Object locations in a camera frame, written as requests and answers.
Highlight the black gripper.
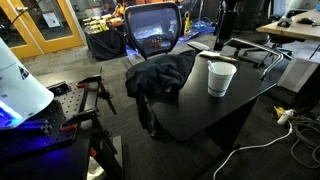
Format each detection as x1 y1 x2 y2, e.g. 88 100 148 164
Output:
213 0 240 52

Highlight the white paper cup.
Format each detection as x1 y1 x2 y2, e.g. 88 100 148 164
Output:
207 61 238 98

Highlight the blue plastic sheet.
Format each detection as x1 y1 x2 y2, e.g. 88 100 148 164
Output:
176 19 216 43

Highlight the black office chair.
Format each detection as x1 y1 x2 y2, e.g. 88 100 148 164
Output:
226 0 294 68

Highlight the yellow floor sign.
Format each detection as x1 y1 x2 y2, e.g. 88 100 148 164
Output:
182 10 194 37

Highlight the grey computer mouse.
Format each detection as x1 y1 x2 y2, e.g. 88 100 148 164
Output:
276 17 293 28

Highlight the mesh back office chair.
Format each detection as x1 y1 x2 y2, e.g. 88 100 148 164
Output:
123 1 212 141

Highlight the black jacket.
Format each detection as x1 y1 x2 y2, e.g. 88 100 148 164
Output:
124 49 198 134

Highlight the light wooden desk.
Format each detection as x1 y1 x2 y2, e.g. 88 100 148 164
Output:
255 9 320 43

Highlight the white desk cabinet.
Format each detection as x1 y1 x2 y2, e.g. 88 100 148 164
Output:
276 49 320 94

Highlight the black computer mouse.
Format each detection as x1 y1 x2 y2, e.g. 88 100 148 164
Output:
296 17 316 26

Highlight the yellow power plug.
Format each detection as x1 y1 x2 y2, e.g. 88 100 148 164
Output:
272 105 291 120

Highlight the white power plug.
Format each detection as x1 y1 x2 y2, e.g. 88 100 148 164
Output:
276 109 295 126

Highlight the table with black cloth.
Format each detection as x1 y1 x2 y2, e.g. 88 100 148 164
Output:
83 23 129 61

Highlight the yellow power tool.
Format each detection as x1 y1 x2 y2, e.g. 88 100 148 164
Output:
83 14 111 34

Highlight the yellow framed glass door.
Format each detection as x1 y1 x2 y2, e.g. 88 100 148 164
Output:
0 0 44 60
9 0 85 54

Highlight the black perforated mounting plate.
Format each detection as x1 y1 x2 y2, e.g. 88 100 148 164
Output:
0 81 101 180

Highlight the bent silver metal tube frame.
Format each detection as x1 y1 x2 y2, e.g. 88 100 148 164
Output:
223 37 284 81

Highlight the long white cable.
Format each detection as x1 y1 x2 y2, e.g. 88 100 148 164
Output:
212 119 294 180

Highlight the grey cable bundle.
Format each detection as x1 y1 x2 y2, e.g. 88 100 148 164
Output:
289 118 320 169

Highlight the black clamp with orange handle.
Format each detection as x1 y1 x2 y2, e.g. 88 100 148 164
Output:
59 108 101 134
75 68 118 116

